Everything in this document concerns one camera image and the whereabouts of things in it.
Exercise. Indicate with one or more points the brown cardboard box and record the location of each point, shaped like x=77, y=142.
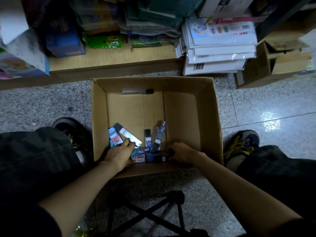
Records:
x=182, y=116

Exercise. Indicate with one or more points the person's right forearm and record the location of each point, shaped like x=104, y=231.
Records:
x=247, y=195

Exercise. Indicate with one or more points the person's left forearm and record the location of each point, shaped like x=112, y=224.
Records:
x=74, y=200

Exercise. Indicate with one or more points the person's shoe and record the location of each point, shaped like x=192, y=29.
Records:
x=71, y=135
x=242, y=143

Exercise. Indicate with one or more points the person's left hand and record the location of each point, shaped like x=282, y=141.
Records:
x=121, y=154

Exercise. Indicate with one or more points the black folding stool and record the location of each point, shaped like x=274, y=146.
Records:
x=148, y=214

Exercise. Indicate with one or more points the wooden shelf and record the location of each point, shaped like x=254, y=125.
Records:
x=113, y=59

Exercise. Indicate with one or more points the pile of pencil lead cases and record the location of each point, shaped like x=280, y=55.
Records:
x=128, y=135

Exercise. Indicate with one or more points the person's right hand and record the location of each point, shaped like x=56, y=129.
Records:
x=186, y=153

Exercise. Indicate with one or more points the person's right shoe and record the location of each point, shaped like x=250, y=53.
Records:
x=242, y=143

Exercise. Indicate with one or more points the person's left shoe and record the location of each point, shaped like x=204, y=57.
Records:
x=71, y=135

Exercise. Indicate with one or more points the small open brown carton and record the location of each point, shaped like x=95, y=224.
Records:
x=276, y=66

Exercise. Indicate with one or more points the stack of white packets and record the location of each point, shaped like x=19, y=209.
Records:
x=217, y=46

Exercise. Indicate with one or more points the heap of green teal packs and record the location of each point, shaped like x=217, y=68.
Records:
x=148, y=17

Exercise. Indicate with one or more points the white printed carton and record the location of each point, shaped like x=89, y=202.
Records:
x=227, y=5

